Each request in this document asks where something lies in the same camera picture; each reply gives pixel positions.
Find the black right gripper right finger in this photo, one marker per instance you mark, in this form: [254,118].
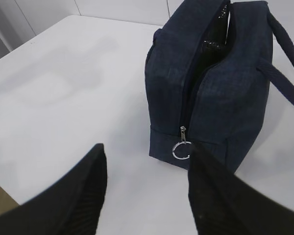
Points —
[223,204]

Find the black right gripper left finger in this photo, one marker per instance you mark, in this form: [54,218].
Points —
[71,206]

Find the dark navy fabric lunch bag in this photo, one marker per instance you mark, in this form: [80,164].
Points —
[207,77]

